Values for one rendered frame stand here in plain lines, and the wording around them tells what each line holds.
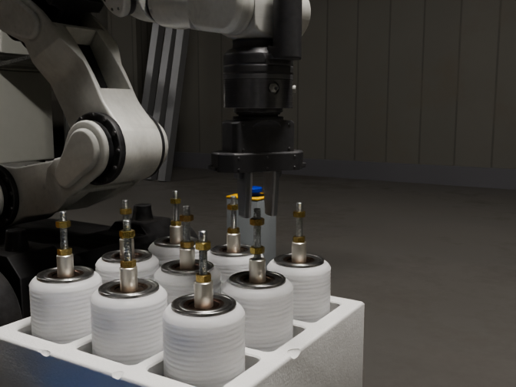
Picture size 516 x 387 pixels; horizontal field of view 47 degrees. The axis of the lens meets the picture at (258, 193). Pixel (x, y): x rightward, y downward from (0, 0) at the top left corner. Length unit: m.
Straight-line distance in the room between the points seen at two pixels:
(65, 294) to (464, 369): 0.74
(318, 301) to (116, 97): 0.60
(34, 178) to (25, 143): 3.45
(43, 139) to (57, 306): 4.12
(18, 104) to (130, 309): 4.11
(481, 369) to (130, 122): 0.81
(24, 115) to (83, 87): 3.59
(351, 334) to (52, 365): 0.42
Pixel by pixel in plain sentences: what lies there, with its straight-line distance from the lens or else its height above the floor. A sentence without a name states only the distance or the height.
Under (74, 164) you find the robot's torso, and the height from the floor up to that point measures 0.37.
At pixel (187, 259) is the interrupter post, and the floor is 0.27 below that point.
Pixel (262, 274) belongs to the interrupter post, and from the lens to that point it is 0.78.
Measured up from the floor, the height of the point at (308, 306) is 0.20.
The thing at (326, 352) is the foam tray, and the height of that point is 0.15.
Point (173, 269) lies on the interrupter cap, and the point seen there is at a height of 0.25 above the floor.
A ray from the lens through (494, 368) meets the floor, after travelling 1.22.
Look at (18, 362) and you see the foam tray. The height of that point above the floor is 0.15.
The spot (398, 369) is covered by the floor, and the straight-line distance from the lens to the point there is 1.17.
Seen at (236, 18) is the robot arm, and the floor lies 0.58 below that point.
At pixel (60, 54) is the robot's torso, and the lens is 1.26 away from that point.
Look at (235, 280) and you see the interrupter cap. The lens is 0.79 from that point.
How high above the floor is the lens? 0.48
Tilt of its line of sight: 8 degrees down
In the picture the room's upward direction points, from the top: straight up
